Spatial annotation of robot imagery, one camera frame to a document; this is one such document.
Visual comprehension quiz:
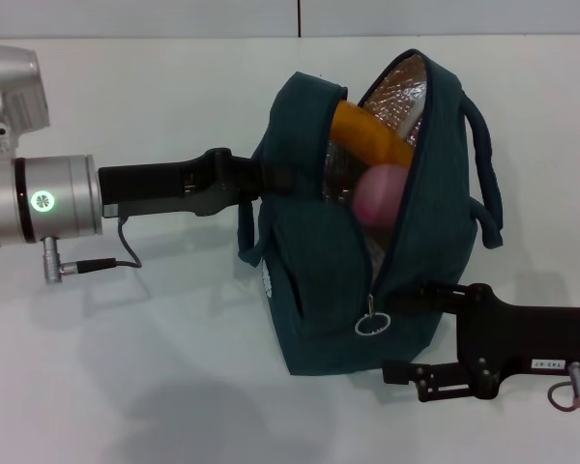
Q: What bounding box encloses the yellow toy banana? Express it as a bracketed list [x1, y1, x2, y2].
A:
[330, 99, 416, 171]

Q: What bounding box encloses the dark teal insulated lunch bag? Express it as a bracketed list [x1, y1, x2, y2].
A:
[236, 47, 506, 378]

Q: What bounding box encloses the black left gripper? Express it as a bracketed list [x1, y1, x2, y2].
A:
[98, 147, 302, 219]

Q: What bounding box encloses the pink toy peach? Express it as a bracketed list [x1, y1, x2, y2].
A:
[351, 162, 412, 229]

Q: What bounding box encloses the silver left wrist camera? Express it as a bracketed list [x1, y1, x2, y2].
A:
[0, 44, 53, 161]

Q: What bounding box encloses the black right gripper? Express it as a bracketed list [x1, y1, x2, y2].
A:
[381, 279, 580, 406]

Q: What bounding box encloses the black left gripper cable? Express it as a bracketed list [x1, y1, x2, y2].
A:
[41, 215, 145, 285]

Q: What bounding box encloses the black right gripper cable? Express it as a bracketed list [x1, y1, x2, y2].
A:
[545, 361, 580, 413]

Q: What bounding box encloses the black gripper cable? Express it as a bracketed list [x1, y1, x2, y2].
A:
[41, 215, 145, 285]
[545, 361, 580, 413]

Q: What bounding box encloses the metal zipper pull ring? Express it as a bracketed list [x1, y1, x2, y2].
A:
[353, 292, 392, 338]

